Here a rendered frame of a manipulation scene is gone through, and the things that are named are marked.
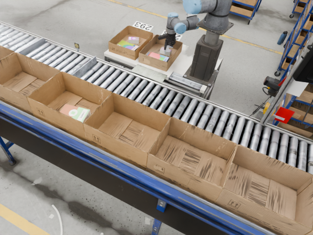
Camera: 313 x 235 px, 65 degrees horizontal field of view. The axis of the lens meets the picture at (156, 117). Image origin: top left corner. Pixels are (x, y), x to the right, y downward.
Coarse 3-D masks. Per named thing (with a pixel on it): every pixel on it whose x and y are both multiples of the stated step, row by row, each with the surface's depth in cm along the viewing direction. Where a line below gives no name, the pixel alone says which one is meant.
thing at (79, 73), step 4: (92, 60) 211; (88, 64) 208; (92, 64) 213; (80, 68) 200; (84, 68) 205; (88, 68) 210; (76, 72) 197; (80, 72) 202; (84, 72) 207; (76, 76) 199; (80, 76) 204
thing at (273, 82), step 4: (268, 76) 167; (264, 80) 169; (268, 80) 165; (272, 80) 165; (276, 80) 165; (264, 84) 167; (268, 84) 166; (272, 84) 164; (276, 84) 164; (268, 88) 170; (272, 88) 166; (276, 88) 165; (272, 92) 170
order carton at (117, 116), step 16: (112, 96) 150; (96, 112) 139; (112, 112) 159; (128, 112) 155; (144, 112) 148; (160, 112) 141; (96, 128) 147; (112, 128) 150; (128, 128) 152; (144, 128) 152; (160, 128) 150; (96, 144) 139; (112, 144) 130; (128, 144) 124; (144, 144) 144; (128, 160) 135; (144, 160) 127
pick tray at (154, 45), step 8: (152, 40) 235; (160, 40) 242; (144, 48) 224; (152, 48) 238; (160, 48) 240; (176, 48) 241; (144, 56) 215; (168, 56) 231; (176, 56) 229; (152, 64) 218; (160, 64) 214; (168, 64) 213
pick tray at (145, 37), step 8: (120, 32) 237; (128, 32) 252; (136, 32) 248; (144, 32) 244; (112, 40) 228; (120, 40) 243; (128, 40) 245; (144, 40) 247; (112, 48) 226; (120, 48) 222; (128, 48) 218; (128, 56) 224; (136, 56) 224
